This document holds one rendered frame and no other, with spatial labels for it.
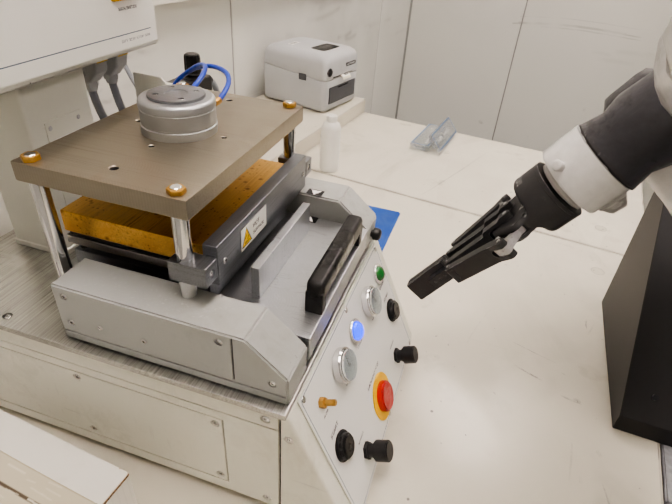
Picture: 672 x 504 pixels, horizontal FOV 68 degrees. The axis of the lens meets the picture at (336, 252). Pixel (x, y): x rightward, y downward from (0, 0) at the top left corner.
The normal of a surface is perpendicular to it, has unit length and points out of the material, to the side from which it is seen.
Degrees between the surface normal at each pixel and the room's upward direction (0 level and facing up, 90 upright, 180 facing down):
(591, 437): 0
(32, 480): 1
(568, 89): 90
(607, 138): 61
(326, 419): 65
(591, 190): 93
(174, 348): 90
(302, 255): 0
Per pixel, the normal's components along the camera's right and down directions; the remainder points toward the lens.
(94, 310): -0.31, 0.52
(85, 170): 0.07, -0.82
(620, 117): -0.87, -0.18
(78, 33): 0.95, 0.22
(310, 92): -0.53, 0.46
